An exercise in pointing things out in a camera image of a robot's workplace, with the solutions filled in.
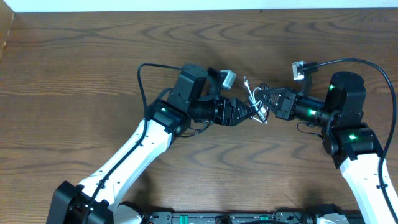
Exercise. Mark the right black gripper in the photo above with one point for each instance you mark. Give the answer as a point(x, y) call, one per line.
point(286, 104)

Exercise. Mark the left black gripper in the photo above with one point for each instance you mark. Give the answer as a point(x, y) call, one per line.
point(226, 111)

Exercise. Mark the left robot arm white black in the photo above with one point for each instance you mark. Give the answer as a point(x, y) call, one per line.
point(196, 97)

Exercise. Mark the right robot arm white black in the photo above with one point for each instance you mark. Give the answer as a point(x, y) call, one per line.
point(351, 143)

